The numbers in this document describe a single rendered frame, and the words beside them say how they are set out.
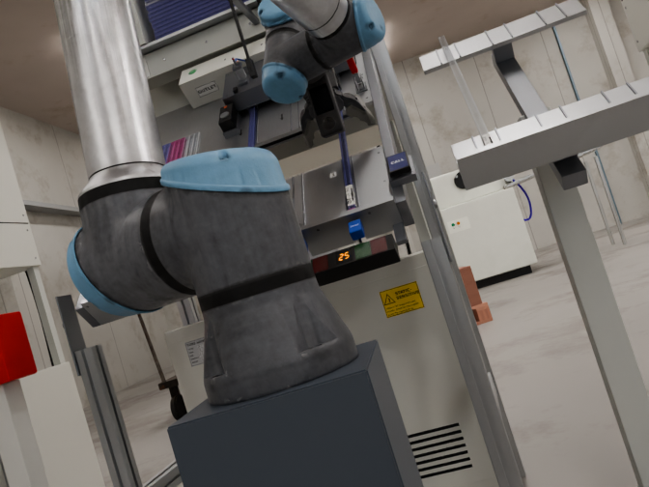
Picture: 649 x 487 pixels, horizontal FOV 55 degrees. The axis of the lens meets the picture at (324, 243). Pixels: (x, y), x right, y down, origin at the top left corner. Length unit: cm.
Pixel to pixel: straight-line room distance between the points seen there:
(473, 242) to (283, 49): 613
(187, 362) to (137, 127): 98
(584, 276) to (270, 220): 81
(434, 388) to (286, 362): 96
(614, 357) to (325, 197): 62
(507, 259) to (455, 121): 476
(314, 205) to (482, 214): 592
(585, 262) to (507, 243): 585
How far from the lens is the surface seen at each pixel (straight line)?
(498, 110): 1152
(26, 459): 170
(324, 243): 117
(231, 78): 169
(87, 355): 138
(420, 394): 148
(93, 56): 75
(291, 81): 103
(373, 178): 122
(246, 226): 56
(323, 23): 96
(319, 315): 57
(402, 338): 146
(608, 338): 129
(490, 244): 709
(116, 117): 72
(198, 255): 58
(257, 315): 56
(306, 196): 125
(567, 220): 126
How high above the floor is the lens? 63
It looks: 3 degrees up
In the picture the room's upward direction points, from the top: 17 degrees counter-clockwise
